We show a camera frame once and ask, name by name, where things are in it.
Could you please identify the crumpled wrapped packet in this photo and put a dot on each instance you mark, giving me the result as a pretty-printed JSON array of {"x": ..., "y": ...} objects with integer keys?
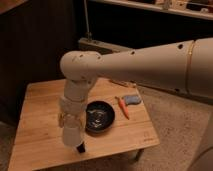
[{"x": 122, "y": 83}]

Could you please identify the black bowl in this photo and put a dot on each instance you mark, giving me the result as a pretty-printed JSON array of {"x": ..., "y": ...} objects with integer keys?
[{"x": 100, "y": 116}]

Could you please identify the wooden table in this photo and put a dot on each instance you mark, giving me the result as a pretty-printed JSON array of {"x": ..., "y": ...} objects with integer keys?
[{"x": 38, "y": 144}]

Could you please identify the blue eraser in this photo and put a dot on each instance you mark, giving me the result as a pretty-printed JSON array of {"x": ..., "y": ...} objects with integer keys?
[{"x": 132, "y": 99}]

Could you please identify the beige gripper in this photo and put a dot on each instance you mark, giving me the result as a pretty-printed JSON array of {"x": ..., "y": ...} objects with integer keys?
[{"x": 72, "y": 113}]

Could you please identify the grey metal bench rail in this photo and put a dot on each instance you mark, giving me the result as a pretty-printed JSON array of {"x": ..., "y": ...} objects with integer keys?
[{"x": 85, "y": 44}]

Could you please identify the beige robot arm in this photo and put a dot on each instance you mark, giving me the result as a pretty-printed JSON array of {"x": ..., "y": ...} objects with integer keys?
[{"x": 185, "y": 68}]

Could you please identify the orange toy carrot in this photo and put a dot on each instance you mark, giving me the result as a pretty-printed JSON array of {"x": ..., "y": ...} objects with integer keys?
[{"x": 123, "y": 107}]

